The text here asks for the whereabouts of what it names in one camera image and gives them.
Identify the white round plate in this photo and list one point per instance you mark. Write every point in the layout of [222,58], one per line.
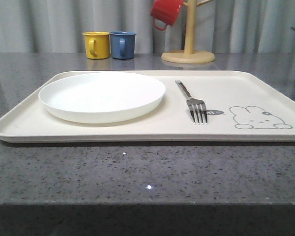
[102,97]

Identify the stainless steel fork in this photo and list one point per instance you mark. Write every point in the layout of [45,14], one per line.
[197,108]

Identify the cream rabbit serving tray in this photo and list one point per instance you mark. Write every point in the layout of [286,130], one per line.
[240,107]

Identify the wooden mug tree stand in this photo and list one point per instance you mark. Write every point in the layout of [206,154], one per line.
[189,55]

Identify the blue enamel mug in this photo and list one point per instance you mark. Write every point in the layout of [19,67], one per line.
[122,44]

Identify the yellow enamel mug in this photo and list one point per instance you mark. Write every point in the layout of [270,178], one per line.
[97,44]

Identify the red enamel mug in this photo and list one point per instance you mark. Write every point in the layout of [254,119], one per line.
[166,11]

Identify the grey pleated curtain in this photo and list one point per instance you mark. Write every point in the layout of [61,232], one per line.
[223,26]

